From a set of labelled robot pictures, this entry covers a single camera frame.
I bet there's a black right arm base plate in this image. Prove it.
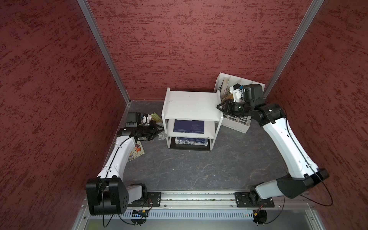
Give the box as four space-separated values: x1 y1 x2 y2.
234 192 275 209

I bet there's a yellow illustrated book in holder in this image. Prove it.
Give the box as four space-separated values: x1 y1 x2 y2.
221 91 233 102

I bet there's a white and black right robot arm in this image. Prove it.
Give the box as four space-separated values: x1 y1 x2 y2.
217 84 330 207

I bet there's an aluminium mounting rail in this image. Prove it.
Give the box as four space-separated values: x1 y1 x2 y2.
126 190 316 210

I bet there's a navy blue book middle shelf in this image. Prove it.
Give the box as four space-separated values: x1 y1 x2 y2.
173 120 205 134

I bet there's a white blue magazine in holder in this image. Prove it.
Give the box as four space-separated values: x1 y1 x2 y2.
214 73 230 95

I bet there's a white three-tier bookshelf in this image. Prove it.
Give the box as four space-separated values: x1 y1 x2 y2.
162 88 223 151

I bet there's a white ventilation grille strip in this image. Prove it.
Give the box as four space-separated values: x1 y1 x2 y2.
123 209 255 220

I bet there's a green treehouse paperback book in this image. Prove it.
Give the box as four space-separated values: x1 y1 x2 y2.
151 113 163 123

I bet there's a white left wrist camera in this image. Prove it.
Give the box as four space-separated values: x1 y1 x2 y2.
141 114 152 125

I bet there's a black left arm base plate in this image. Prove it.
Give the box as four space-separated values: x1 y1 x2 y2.
128 192 162 208

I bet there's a right aluminium corner post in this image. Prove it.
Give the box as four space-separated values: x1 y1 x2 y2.
264 0 324 98

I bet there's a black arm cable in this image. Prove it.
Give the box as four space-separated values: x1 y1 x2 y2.
100 130 156 228
252 117 334 225

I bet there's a left aluminium corner post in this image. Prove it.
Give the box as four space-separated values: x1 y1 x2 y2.
77 0 131 105

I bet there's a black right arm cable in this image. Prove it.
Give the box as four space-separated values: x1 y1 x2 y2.
252 117 334 225

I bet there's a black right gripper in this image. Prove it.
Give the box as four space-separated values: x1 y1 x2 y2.
217 98 254 116

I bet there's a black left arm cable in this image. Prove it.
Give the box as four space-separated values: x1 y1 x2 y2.
100 130 156 228

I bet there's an aluminium corner post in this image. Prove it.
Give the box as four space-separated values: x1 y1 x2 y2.
264 0 324 98
77 0 131 105

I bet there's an illustrated children's picture book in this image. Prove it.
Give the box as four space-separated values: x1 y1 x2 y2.
128 141 145 162

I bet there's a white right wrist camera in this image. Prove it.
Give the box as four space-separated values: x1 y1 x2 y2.
229 83 243 103

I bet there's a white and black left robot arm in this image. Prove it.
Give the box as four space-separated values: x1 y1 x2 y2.
86 118 164 216

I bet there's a white perforated magazine file holder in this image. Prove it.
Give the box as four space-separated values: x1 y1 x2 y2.
220 74 265 134

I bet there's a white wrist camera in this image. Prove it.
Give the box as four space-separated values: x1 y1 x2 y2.
229 83 243 103
141 114 152 125

